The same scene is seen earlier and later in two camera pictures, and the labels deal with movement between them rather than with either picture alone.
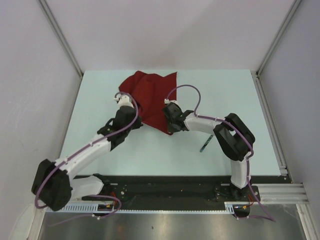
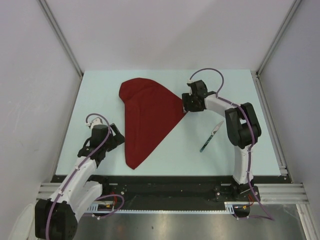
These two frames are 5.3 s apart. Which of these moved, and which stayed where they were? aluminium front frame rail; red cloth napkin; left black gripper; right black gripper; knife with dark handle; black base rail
Moved: right black gripper; left black gripper; red cloth napkin
Stayed: knife with dark handle; aluminium front frame rail; black base rail
